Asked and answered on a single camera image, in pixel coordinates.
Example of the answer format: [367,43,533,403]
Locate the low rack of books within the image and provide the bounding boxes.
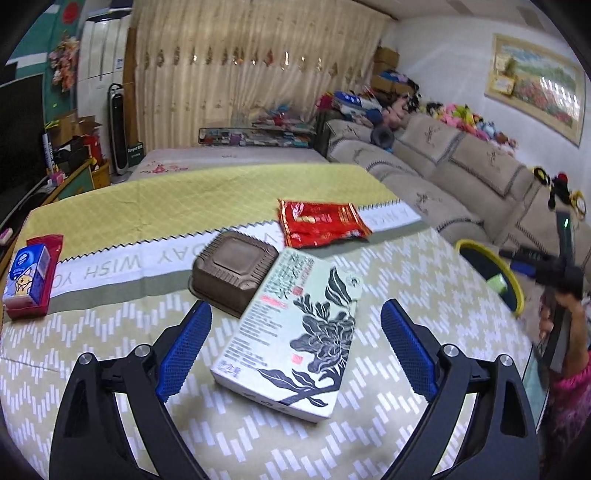
[198,126,315,148]

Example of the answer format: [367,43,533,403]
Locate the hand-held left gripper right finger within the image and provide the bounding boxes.
[381,298,541,480]

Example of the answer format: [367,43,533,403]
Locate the foil snack wrapper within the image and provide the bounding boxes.
[276,198,373,250]

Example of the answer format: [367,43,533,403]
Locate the framed landscape painting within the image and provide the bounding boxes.
[484,33,587,148]

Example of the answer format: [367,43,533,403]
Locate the black tower fan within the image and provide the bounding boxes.
[107,83,129,176]

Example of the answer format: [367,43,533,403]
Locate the yellow and green TV cabinet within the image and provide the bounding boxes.
[0,159,112,259]

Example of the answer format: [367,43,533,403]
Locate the hanging artificial flower decoration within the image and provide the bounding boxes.
[48,37,81,93]

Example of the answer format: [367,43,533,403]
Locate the beige embroidered sofa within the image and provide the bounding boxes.
[323,113,591,296]

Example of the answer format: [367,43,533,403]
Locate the person's right hand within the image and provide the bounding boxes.
[538,292,556,344]

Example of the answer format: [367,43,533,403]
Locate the brown plastic lidded box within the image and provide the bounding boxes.
[188,231,280,319]

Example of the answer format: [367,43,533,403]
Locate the beige floral floor mat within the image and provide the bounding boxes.
[124,147,331,185]

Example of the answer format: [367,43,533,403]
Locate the red bag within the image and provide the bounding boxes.
[83,134,103,167]

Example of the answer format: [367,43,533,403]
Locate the black television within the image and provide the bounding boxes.
[0,74,49,208]

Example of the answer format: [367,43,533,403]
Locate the blue tissue packet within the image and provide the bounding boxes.
[4,244,51,308]

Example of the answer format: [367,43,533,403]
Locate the white standing air conditioner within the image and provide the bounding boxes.
[76,7,132,162]

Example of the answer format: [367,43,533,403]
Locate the black mouse plush toy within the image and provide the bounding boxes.
[533,167,573,208]

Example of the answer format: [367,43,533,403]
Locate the yellow-rimmed bin with black bag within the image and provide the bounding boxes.
[455,239,525,319]

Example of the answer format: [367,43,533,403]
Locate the blue star-print bag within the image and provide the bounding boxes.
[335,91,384,114]

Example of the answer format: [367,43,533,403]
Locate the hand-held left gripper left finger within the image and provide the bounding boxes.
[48,300,213,480]

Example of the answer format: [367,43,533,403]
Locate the stacked cardboard boxes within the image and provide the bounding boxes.
[372,46,400,90]

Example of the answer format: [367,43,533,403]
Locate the pile of plush toys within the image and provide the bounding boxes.
[383,74,520,153]

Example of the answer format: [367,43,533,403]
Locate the pale green floral carton box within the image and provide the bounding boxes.
[210,247,363,423]

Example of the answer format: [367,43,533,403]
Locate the open cardboard boxes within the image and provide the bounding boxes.
[44,111,105,153]

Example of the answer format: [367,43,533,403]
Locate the beige embroidered curtain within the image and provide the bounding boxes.
[127,0,391,148]

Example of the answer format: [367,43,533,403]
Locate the red tissue packet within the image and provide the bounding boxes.
[4,234,64,320]

